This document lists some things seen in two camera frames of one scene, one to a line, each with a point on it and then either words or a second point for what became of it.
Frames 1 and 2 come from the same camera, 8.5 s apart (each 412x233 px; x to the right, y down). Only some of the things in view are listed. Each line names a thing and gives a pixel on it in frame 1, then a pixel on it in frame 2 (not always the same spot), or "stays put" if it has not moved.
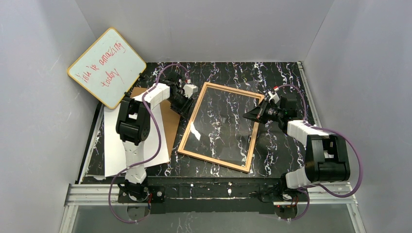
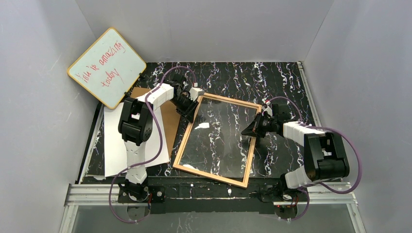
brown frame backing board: (171, 118) stays put
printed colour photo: (114, 154) stays put
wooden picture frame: (217, 132) -> (203, 95)
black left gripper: (181, 104) stays put
